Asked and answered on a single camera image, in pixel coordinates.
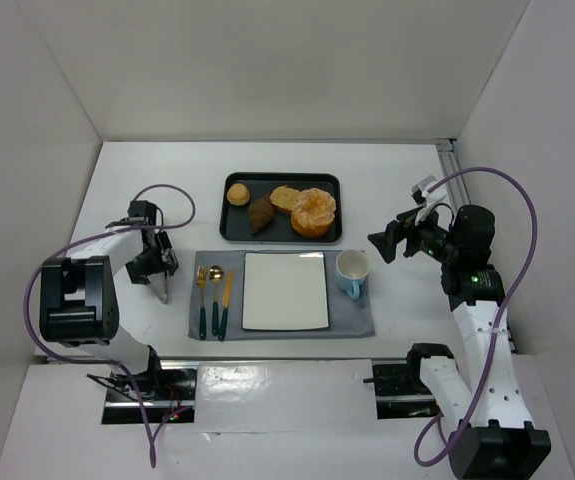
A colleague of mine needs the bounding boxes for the purple cable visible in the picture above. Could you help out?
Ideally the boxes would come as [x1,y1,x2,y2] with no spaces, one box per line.
[414,165,538,464]
[22,183,197,469]

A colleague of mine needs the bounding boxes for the silver metal tongs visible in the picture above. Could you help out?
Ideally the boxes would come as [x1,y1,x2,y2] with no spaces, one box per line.
[149,272,170,305]

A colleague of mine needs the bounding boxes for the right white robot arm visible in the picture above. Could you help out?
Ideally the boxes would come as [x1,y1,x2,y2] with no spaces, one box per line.
[368,205,551,479]

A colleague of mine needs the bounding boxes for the gold fork green handle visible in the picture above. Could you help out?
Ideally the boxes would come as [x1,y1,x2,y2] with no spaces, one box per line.
[196,266,207,340]

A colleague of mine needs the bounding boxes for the large sugared round bread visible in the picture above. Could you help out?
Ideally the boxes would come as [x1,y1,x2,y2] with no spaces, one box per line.
[291,188,336,239]

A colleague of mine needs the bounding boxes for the white square plate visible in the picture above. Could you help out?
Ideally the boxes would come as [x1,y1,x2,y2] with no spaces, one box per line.
[241,252,330,332]

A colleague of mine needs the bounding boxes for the small round bun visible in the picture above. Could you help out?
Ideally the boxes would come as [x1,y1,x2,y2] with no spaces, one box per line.
[226,183,250,206]

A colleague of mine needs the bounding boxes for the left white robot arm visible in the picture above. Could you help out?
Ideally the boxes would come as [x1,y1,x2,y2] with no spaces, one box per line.
[39,200,178,397]

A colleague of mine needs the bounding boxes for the aluminium frame post right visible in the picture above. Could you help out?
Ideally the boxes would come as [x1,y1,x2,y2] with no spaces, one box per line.
[436,139,470,209]

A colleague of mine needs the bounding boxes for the gold knife green handle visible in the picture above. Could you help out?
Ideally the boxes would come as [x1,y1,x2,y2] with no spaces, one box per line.
[217,270,234,341]

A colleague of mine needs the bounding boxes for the sliced loaf cake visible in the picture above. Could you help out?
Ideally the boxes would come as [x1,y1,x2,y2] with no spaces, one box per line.
[270,185,300,214]

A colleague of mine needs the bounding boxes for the grey cloth placemat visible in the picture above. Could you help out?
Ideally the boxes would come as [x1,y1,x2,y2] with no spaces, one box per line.
[194,250,375,341]

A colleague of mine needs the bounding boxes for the black baking tray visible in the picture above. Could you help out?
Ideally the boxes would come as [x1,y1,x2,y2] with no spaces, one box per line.
[219,172,343,244]

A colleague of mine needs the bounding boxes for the blue white mug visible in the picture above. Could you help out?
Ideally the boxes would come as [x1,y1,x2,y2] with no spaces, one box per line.
[335,250,370,300]

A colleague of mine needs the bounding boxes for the gold spoon green handle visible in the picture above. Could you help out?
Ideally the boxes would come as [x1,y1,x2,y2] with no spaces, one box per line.
[209,265,224,336]

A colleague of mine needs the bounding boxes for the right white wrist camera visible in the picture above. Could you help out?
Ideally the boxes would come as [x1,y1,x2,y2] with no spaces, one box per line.
[412,176,448,225]

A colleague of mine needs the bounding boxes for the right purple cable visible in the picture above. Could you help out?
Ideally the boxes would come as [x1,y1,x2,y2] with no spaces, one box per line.
[414,165,538,464]

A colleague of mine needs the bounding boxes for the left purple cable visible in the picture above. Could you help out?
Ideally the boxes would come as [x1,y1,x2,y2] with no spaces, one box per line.
[22,183,197,469]

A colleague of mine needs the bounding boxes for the brown chocolate croissant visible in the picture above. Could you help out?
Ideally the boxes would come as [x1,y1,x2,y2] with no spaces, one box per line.
[248,195,274,235]

